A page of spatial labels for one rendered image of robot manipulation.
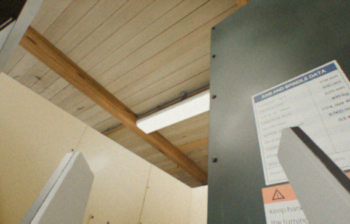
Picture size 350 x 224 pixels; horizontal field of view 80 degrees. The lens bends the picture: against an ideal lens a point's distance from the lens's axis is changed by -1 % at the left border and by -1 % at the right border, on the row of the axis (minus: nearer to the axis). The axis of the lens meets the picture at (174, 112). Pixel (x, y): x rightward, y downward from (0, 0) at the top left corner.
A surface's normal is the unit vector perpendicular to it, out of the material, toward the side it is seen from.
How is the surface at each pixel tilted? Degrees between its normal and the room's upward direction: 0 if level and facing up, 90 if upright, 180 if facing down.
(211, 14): 179
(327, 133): 90
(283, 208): 90
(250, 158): 90
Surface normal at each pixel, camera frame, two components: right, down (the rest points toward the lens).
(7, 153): 0.74, -0.37
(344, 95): -0.66, -0.56
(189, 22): -0.13, 0.74
